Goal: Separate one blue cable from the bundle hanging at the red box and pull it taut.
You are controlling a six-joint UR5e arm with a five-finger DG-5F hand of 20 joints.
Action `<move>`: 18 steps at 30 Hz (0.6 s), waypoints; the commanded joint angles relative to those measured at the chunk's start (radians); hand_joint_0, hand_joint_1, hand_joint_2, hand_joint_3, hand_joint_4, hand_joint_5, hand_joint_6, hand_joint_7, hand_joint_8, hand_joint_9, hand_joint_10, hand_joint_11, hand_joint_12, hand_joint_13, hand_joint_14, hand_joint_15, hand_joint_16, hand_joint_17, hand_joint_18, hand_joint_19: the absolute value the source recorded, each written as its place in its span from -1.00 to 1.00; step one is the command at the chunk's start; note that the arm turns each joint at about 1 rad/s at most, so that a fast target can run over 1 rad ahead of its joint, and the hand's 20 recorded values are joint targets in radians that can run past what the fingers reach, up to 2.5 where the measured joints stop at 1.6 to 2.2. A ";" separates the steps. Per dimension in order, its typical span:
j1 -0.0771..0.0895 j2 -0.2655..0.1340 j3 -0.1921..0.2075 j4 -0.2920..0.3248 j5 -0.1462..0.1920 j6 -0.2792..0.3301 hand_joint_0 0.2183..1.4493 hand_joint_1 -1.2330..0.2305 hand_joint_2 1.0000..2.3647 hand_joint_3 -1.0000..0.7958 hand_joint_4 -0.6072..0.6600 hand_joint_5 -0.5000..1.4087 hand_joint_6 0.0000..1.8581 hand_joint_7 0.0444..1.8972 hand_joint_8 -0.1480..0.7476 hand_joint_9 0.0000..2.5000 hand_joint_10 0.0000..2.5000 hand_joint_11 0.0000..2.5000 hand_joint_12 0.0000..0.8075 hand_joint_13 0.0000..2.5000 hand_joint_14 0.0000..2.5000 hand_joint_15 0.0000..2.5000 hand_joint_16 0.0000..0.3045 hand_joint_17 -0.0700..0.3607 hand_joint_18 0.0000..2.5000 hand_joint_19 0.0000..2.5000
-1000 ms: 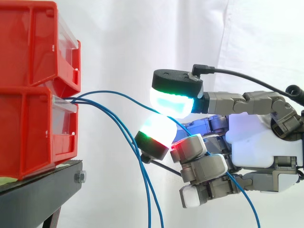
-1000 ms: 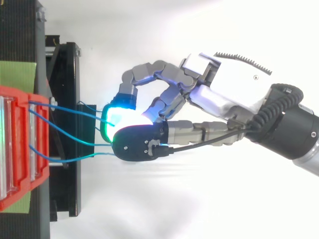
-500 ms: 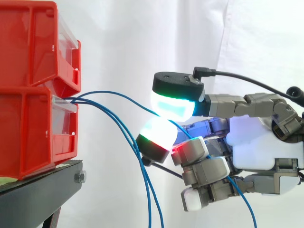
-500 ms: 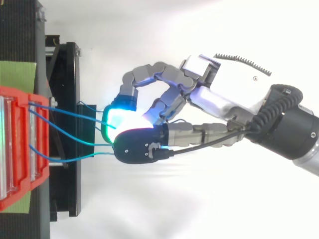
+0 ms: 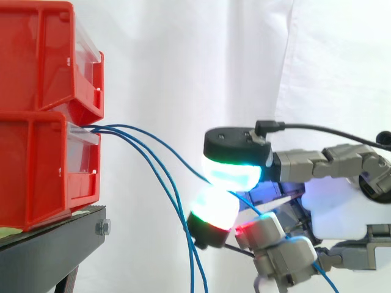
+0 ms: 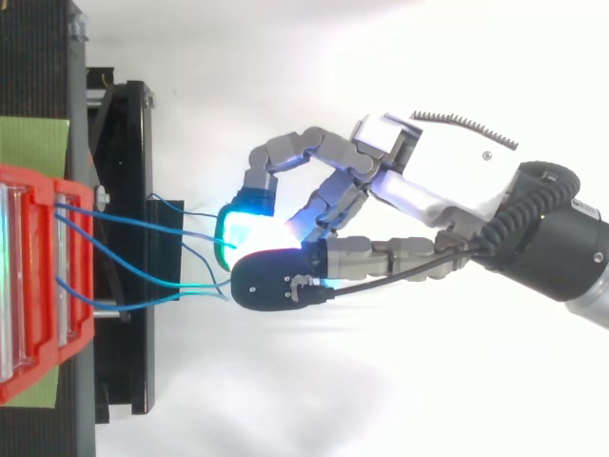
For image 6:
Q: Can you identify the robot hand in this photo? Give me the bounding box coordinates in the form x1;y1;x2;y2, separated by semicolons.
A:
212;110;521;312

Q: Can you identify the black stand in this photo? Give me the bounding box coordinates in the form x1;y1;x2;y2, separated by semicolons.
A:
0;0;186;457

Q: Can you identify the red bin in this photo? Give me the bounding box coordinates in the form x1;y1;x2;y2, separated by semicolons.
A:
0;164;96;407

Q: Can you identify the black coiled cable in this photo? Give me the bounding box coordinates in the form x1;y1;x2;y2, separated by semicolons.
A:
477;162;581;253

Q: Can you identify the thin black cable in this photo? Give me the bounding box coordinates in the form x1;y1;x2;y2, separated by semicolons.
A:
326;248;477;302

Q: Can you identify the blue cable bundle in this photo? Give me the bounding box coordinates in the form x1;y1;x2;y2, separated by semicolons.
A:
53;192;238;308

